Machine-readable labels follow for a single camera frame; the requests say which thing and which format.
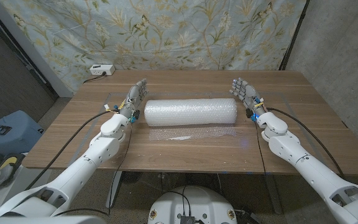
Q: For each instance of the black backdrop stand pole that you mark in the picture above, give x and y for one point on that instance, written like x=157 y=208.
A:
x=292 y=37

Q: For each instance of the yellow and black pad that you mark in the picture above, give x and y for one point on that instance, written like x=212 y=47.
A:
x=2 y=163

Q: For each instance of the clear bubble wrap roll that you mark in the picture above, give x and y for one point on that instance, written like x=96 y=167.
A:
x=191 y=112

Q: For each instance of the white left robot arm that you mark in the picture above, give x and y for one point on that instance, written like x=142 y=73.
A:
x=82 y=165

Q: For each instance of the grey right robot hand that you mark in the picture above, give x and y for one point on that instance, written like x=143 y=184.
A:
x=249 y=95

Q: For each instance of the grey table leg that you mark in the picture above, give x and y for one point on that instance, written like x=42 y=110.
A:
x=273 y=196

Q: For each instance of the blue plastic storage bin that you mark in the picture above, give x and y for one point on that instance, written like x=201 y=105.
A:
x=17 y=137

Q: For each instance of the white power strip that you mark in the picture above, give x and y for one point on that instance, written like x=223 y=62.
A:
x=102 y=69

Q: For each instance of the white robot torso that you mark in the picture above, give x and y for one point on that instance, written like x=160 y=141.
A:
x=194 y=202

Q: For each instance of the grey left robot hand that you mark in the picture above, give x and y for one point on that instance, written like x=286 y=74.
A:
x=132 y=99

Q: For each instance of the floral printed backdrop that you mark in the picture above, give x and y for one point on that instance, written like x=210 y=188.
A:
x=182 y=37

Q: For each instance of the white table leg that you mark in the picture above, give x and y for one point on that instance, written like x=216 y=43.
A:
x=115 y=193

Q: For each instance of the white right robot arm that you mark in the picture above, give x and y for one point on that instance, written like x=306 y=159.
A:
x=309 y=168

